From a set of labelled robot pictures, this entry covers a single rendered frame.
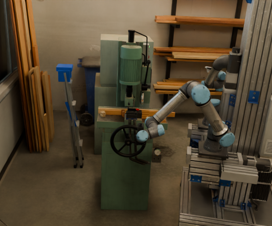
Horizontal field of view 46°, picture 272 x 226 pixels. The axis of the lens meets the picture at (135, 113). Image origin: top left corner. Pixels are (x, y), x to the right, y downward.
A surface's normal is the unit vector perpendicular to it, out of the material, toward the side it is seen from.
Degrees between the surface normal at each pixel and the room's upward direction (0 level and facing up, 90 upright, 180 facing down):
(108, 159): 90
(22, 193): 0
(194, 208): 0
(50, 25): 90
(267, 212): 0
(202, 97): 84
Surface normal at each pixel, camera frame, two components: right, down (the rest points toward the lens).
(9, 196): 0.06, -0.93
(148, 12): 0.09, 0.37
